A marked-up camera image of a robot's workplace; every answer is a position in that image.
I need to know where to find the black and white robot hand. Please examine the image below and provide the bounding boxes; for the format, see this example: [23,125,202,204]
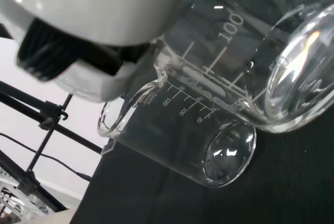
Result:
[0,0,199,103]

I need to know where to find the black tripod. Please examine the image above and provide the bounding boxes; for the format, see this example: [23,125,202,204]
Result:
[0,80,105,213]

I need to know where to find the clear cloth clip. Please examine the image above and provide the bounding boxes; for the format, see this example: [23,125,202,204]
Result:
[101,140,117,156]

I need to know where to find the black bench cloth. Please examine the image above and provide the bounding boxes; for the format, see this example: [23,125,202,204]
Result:
[75,98,334,224]

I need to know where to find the thin black cable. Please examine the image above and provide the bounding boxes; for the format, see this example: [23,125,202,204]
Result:
[0,132,92,182]

